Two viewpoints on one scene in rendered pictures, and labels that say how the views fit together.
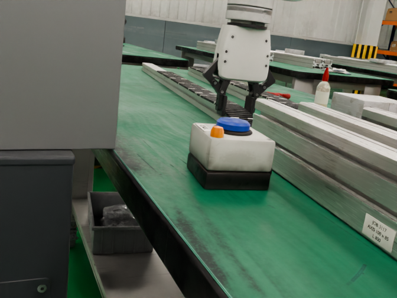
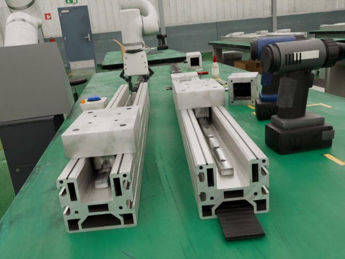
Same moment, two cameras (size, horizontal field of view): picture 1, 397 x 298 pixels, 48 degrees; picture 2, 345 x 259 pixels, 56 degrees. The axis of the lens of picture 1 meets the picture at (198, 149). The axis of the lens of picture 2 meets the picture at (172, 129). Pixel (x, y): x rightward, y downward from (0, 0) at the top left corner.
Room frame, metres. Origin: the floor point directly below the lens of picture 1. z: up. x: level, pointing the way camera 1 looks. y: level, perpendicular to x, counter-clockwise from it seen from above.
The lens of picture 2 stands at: (-0.44, -0.60, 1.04)
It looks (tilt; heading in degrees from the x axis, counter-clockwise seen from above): 17 degrees down; 18
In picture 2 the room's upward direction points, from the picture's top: 6 degrees counter-clockwise
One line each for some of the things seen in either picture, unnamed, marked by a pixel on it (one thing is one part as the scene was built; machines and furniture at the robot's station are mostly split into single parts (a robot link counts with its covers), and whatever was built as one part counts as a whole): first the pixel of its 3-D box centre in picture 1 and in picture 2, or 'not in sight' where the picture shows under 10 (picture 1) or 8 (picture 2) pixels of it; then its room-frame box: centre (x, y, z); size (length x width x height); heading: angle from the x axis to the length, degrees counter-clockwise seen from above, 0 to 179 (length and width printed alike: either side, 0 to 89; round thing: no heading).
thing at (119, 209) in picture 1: (119, 220); not in sight; (1.46, 0.25, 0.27); 0.31 x 0.21 x 0.10; 18
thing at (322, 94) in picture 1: (323, 88); (214, 66); (1.27, -0.33, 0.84); 0.04 x 0.04 x 0.12
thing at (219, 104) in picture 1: (217, 97); (128, 84); (0.84, -0.02, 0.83); 0.03 x 0.03 x 0.07; 18
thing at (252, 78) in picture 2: not in sight; (240, 88); (0.68, -0.51, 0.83); 0.11 x 0.10 x 0.10; 87
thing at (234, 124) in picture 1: (233, 128); (93, 98); (0.52, -0.04, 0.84); 0.04 x 0.04 x 0.02
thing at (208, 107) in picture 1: (175, 83); not in sight; (1.32, 0.09, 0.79); 0.96 x 0.04 x 0.03; 18
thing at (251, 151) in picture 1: (235, 154); (97, 108); (0.52, -0.05, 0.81); 0.10 x 0.08 x 0.06; 108
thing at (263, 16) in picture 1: (249, 16); (134, 47); (0.86, -0.06, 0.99); 0.09 x 0.08 x 0.03; 108
